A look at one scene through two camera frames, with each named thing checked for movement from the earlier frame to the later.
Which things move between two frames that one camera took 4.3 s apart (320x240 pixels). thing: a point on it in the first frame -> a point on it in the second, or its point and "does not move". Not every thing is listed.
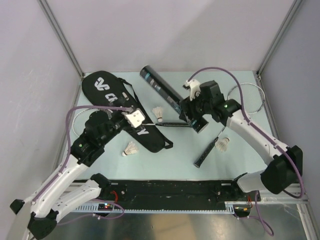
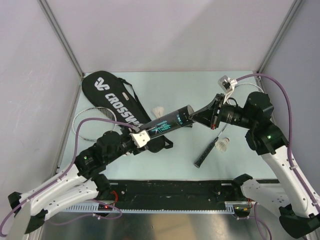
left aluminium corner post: x=46 y=8 does not move
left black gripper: x=127 y=127 -> x=133 y=149
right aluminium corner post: x=292 y=11 does not move
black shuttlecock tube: x=167 y=93 -> x=182 y=117
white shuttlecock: x=158 y=112 does not move
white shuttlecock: x=221 y=144 does not move
